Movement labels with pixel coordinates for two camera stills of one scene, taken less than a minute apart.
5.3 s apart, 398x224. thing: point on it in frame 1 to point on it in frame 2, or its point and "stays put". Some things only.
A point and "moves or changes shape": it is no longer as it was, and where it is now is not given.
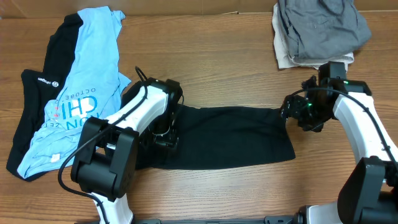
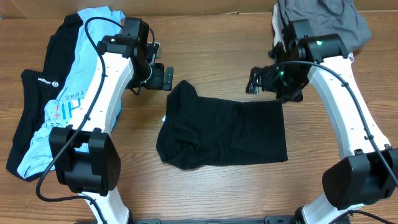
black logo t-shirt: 39,88 stays put
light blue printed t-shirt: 89,94 stays put
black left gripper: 171,140 to 157,81
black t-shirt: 220,137 moves or changes shape
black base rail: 300,218 stays put
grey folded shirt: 323,28 stays put
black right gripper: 291,109 to 267,75
